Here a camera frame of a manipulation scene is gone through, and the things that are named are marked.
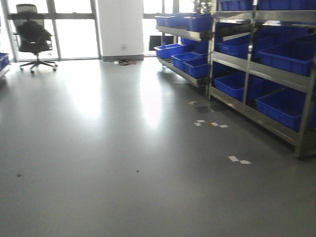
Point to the far steel shelf rack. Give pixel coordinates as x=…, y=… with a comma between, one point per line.
x=186, y=36

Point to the steel shelf rack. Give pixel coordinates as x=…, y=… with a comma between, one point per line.
x=186, y=36
x=241, y=29

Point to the near steel shelf rack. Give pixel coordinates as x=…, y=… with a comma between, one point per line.
x=241, y=29

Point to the blue bin far lower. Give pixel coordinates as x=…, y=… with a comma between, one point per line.
x=197, y=68

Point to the blue bin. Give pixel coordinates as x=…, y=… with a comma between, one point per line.
x=285, y=106
x=197, y=68
x=295, y=57

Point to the white paper scrap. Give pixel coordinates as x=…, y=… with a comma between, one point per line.
x=233, y=158

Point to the blue bin lower near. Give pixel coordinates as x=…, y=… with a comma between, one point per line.
x=285, y=106

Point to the black office chair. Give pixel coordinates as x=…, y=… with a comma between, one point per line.
x=34, y=38

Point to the blue bin middle near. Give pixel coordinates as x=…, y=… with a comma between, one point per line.
x=295, y=57

